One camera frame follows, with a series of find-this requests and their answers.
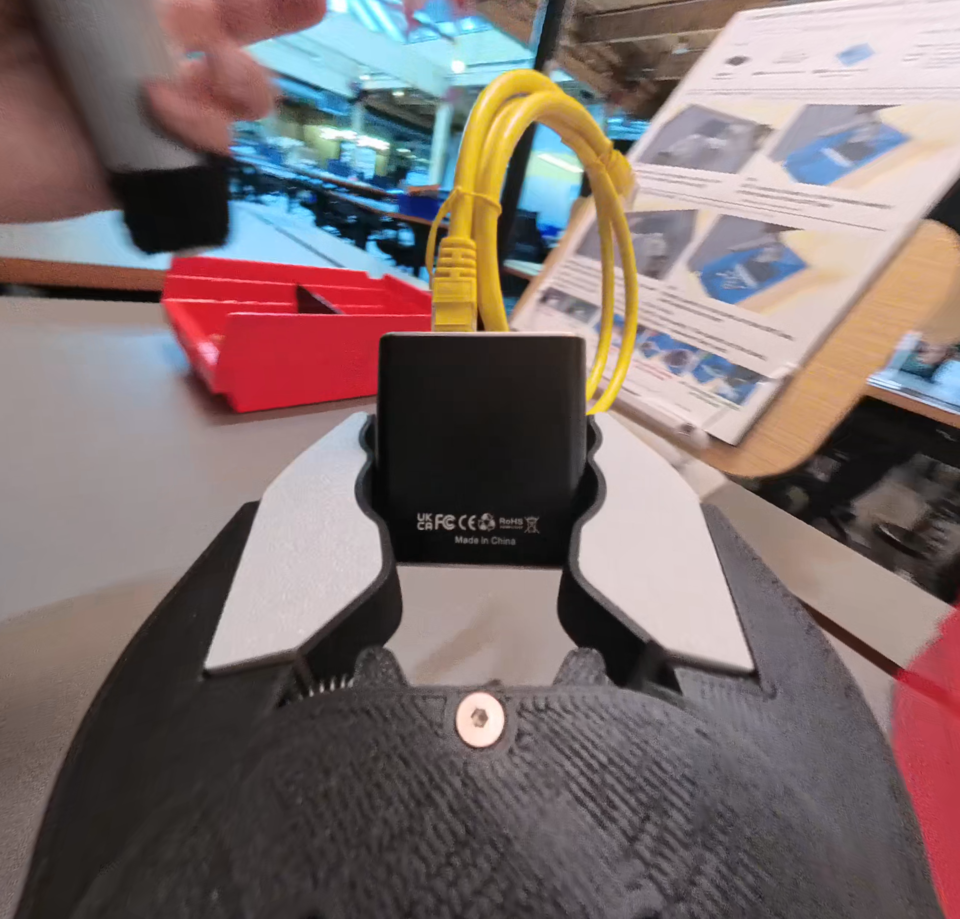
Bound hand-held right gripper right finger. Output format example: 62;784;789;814
558;412;757;689

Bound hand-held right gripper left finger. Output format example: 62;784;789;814
204;411;406;673

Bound black ethernet splitter box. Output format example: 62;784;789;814
376;331;588;566

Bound yellow ethernet cable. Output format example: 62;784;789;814
426;70;640;416

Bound person's left hand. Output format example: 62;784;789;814
0;0;328;224

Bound red plastic bin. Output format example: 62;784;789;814
161;255;436;414

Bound wooden poster board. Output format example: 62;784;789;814
705;217;960;479

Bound background office desks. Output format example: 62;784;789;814
225;131;545;279

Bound printed brochure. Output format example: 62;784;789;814
870;330;960;414

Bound red plastic object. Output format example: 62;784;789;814
888;604;960;919

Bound printed instruction poster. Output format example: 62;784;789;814
510;0;960;448

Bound black pillar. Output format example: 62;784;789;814
517;0;594;260

